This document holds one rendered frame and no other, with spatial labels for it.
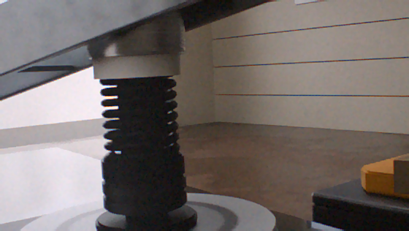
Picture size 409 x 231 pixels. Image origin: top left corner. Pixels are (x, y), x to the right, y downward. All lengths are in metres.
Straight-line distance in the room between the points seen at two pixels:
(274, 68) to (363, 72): 1.65
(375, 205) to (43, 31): 0.67
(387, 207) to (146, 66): 0.60
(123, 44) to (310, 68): 7.78
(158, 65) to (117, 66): 0.03
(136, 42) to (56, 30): 0.06
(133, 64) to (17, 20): 0.09
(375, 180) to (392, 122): 6.44
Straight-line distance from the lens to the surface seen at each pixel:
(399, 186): 0.82
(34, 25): 0.40
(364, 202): 0.94
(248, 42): 9.03
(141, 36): 0.39
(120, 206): 0.42
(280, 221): 0.53
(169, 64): 0.41
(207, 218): 0.45
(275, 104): 8.65
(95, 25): 0.38
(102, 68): 0.41
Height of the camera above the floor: 0.97
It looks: 5 degrees down
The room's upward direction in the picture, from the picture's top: 3 degrees counter-clockwise
